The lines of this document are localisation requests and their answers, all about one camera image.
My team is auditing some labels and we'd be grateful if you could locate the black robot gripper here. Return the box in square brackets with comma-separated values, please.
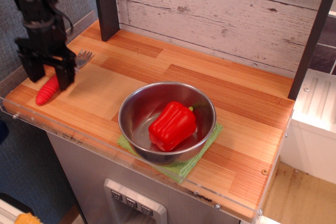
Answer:
[15, 25, 75, 91]

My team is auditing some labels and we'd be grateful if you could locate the red-handled metal fork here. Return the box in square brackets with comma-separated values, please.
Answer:
[35, 50, 93, 105]

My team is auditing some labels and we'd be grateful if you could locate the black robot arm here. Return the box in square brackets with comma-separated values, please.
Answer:
[14, 0, 76, 91]

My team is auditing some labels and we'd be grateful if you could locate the stainless steel bowl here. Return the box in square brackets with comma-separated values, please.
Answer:
[118, 81, 216, 165]

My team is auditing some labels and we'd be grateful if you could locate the grey cabinet with button panel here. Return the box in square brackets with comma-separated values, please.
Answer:
[47, 133, 240, 223]

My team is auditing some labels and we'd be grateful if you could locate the red bell pepper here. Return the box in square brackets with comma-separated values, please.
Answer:
[149, 101, 196, 152]

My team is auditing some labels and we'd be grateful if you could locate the yellow object bottom left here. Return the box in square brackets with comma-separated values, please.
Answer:
[14, 213, 41, 224]

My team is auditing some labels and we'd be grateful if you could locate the green cloth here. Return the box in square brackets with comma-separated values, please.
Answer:
[117, 123, 224, 184]

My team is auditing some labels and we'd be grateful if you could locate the clear acrylic table guard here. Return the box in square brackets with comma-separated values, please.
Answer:
[4, 94, 294, 223]

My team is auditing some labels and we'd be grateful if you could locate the white toy sink unit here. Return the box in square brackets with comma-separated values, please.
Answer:
[279, 10, 336, 185]

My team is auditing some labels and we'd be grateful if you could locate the dark left shelf post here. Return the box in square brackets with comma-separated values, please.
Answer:
[96, 0, 120, 41]

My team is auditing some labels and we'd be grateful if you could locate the dark shelf post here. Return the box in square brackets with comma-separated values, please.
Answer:
[288, 0, 333, 100]
[96, 0, 120, 41]

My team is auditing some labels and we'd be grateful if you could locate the dark right shelf post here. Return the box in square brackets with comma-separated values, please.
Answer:
[288, 0, 333, 100]

